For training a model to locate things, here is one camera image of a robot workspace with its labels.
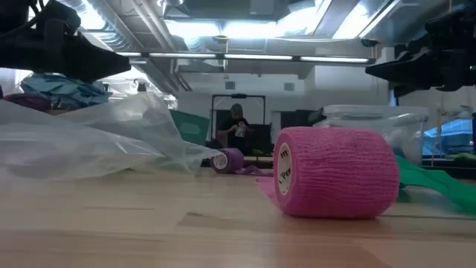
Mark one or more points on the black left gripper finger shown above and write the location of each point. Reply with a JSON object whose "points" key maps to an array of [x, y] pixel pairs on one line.
{"points": [[96, 63]]}

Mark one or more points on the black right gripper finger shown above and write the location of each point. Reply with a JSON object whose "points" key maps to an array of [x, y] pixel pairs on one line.
{"points": [[405, 69], [403, 91]]}

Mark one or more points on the purple bandage roll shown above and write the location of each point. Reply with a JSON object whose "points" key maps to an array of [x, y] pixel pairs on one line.
{"points": [[230, 160]]}

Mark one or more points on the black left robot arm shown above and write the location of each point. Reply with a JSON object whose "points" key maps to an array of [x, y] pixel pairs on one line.
{"points": [[15, 13]]}

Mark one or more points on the green bandage strip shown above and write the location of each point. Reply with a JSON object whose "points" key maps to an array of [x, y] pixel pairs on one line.
{"points": [[439, 184]]}

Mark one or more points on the pink bandage roll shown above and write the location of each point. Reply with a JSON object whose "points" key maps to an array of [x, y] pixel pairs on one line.
{"points": [[334, 171]]}

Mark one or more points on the clear plastic storage box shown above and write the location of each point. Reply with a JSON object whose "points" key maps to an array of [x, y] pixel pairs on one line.
{"points": [[390, 123]]}

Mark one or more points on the teal cloth pile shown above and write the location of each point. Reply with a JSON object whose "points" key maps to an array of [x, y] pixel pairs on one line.
{"points": [[67, 91]]}

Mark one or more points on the maroon cloth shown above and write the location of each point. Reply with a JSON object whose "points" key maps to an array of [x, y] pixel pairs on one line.
{"points": [[29, 101]]}

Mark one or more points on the teal plastic bin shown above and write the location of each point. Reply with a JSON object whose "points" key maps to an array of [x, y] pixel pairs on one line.
{"points": [[191, 128]]}

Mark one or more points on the long LED light bar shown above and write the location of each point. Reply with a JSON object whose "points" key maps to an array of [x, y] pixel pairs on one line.
{"points": [[256, 57]]}

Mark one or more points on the person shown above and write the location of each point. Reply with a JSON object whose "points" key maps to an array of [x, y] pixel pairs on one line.
{"points": [[235, 128]]}

